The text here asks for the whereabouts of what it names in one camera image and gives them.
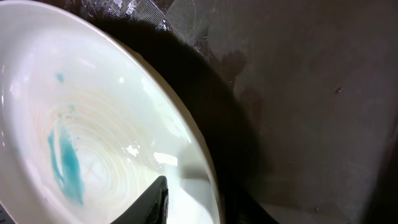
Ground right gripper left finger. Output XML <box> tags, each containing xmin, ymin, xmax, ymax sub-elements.
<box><xmin>111</xmin><ymin>175</ymin><xmax>169</xmax><ymax>224</ymax></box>

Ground white plate long blue stain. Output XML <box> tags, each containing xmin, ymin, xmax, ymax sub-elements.
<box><xmin>1</xmin><ymin>1</ymin><xmax>225</xmax><ymax>223</ymax></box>

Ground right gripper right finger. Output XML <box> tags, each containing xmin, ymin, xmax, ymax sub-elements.
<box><xmin>224</xmin><ymin>186</ymin><xmax>279</xmax><ymax>224</ymax></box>

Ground brown serving tray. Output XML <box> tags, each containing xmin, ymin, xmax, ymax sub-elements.
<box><xmin>52</xmin><ymin>0</ymin><xmax>397</xmax><ymax>223</ymax></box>

